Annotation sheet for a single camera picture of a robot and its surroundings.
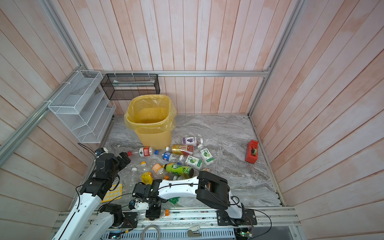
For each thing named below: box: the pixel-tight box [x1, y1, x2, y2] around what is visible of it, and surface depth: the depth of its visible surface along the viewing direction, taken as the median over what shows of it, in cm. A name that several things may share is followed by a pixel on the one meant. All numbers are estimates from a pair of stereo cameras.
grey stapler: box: [187, 225, 202, 237], surface depth 71 cm
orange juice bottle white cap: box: [173, 175, 184, 181], surface depth 85 cm
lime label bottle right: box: [197, 144, 215, 166], surface depth 95 cm
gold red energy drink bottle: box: [165, 144, 195, 156], surface depth 95 cm
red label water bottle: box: [127, 146, 155, 157], surface depth 95 cm
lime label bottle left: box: [179, 154, 203, 170], surface depth 92 cm
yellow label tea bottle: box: [140, 161, 154, 185], surface depth 85 cm
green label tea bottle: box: [163, 163, 195, 179], surface depth 83 cm
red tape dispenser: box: [245, 139, 259, 164], surface depth 95 cm
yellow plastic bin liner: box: [124, 94, 178, 131], surface depth 92 cm
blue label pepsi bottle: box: [154, 150, 181, 164], surface depth 94 cm
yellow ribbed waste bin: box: [132, 94, 173, 150], surface depth 94 cm
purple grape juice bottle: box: [182, 136, 204, 146], surface depth 103 cm
